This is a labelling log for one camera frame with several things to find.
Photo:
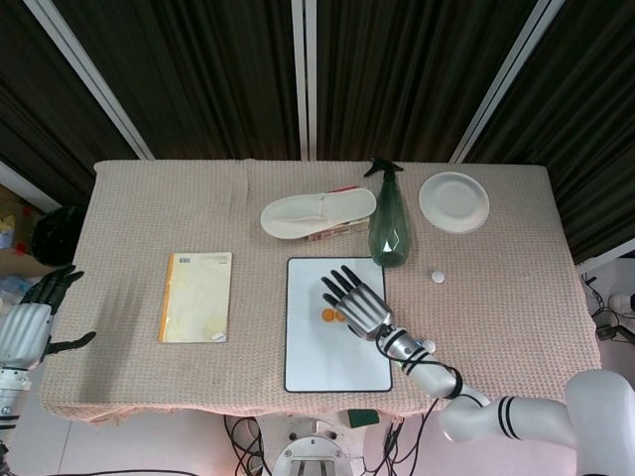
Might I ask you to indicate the white disposable slipper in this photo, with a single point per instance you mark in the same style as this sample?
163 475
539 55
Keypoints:
307 213

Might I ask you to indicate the white frame post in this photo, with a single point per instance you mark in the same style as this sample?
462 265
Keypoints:
297 74
88 74
509 74

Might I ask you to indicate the white rounded device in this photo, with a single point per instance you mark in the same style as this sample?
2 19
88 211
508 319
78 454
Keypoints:
622 302

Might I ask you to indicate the dark green block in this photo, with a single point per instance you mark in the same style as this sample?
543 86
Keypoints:
363 419

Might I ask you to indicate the white frame rail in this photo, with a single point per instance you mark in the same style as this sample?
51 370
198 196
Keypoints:
20 181
610 255

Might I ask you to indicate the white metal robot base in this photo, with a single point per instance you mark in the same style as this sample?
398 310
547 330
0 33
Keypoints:
310 448

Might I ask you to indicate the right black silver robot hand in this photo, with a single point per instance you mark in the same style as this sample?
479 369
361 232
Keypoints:
364 310

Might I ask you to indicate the green plastic spray bottle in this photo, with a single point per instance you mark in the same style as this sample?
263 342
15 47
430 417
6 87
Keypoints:
389 233

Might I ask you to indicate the black round bin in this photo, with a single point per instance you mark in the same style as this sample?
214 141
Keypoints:
54 238

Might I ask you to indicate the black power adapter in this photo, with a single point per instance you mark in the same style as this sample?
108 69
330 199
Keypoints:
606 332

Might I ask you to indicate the beige waffle tablecloth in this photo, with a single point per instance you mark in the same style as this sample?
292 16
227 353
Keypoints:
149 208

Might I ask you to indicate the yellow notebook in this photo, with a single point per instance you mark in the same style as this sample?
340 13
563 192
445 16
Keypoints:
196 297

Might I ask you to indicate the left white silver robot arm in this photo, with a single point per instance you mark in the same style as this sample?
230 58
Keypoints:
10 392

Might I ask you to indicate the dark pleated curtain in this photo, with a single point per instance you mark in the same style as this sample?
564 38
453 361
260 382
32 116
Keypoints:
39 99
407 74
198 74
595 124

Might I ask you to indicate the black-framed white magnetic board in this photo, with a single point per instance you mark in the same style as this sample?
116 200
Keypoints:
322 357

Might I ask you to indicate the brown cardboard box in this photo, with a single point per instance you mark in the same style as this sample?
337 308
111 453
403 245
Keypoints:
15 263

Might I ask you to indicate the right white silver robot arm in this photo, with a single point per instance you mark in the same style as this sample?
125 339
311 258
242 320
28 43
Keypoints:
431 377

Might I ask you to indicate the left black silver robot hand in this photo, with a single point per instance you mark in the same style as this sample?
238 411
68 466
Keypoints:
22 332

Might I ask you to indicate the white paper plate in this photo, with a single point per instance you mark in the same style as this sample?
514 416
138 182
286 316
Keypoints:
454 202

